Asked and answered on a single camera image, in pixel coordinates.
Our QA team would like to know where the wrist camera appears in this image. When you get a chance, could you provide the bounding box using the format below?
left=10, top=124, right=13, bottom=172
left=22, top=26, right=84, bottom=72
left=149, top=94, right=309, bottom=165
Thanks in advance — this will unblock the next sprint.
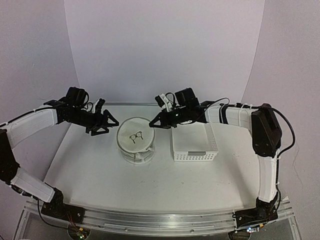
left=154, top=92, right=176, bottom=112
left=86, top=98, right=106, bottom=114

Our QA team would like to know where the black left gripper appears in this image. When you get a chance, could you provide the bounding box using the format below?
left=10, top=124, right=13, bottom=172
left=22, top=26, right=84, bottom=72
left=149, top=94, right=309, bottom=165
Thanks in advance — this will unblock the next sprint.
left=66, top=106, right=119, bottom=136

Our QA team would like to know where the white perforated plastic basket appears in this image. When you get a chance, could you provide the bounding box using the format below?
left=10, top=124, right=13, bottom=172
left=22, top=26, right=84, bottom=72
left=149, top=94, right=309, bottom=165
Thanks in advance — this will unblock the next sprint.
left=171, top=122, right=219, bottom=162

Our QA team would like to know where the aluminium table rail frame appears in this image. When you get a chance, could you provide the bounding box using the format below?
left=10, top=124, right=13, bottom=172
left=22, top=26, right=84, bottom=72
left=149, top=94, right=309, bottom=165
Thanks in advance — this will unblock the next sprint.
left=14, top=100, right=303, bottom=240

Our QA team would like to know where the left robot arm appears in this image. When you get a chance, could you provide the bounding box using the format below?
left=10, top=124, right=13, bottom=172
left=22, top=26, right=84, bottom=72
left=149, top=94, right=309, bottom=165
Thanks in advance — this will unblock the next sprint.
left=0, top=86, right=120, bottom=219

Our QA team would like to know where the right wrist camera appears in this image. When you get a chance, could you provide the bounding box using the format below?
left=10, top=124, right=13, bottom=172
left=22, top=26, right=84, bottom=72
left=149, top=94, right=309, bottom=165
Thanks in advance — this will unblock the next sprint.
left=154, top=92, right=176, bottom=112

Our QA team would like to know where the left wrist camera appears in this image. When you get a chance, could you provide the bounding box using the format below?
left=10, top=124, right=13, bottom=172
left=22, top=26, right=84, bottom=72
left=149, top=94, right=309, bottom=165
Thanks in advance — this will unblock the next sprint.
left=86, top=98, right=106, bottom=114

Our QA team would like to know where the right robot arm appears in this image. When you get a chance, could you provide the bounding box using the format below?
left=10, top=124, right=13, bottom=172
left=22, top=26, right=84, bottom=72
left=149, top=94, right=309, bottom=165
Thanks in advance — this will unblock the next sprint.
left=149, top=87, right=282, bottom=222

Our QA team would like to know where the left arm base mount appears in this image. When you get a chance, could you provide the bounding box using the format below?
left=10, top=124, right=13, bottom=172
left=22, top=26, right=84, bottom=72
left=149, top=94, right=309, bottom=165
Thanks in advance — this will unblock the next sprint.
left=40, top=188, right=85, bottom=224

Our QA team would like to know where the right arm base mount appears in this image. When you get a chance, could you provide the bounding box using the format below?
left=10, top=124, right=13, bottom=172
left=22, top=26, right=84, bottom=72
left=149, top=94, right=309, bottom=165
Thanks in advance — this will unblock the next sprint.
left=232, top=194, right=280, bottom=230

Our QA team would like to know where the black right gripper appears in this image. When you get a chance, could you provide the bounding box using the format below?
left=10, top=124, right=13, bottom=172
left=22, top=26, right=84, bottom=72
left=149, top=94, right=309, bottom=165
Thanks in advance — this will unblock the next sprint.
left=149, top=106, right=189, bottom=130

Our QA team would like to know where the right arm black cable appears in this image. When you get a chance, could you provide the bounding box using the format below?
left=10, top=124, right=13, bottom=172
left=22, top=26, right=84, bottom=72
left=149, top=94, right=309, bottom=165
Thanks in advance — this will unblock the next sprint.
left=199, top=97, right=297, bottom=161

